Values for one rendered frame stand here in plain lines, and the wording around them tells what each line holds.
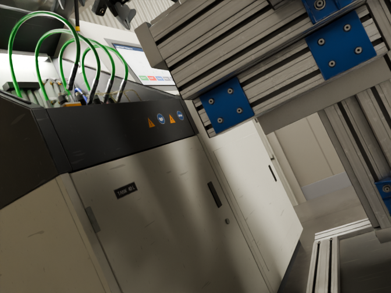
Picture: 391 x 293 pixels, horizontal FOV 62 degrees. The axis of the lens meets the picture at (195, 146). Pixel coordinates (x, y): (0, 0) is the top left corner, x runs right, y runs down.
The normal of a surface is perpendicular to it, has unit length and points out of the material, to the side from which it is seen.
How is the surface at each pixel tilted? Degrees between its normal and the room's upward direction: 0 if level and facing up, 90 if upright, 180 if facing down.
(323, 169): 90
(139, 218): 90
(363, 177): 90
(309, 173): 90
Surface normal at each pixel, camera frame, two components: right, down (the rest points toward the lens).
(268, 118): -0.39, 0.14
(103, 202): 0.79, -0.39
